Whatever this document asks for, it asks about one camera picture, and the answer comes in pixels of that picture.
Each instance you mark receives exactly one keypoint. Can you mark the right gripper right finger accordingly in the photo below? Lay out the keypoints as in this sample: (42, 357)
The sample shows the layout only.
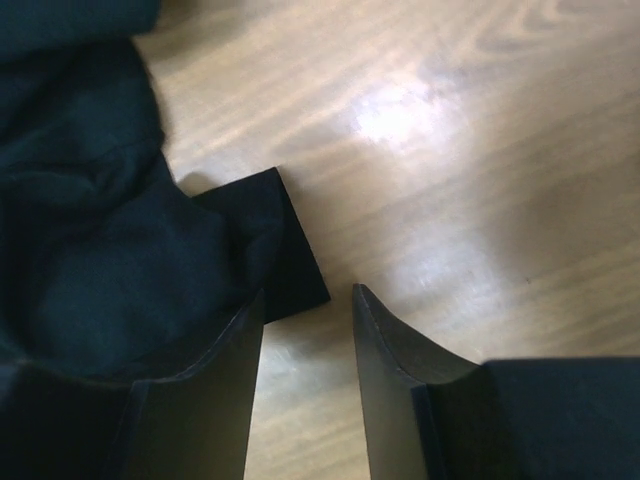
(431, 414)

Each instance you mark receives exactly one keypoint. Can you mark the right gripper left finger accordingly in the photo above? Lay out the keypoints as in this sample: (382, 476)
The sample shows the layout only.
(185, 414)

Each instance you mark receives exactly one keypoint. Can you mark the black floral t-shirt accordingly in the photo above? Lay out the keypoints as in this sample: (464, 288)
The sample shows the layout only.
(104, 259)

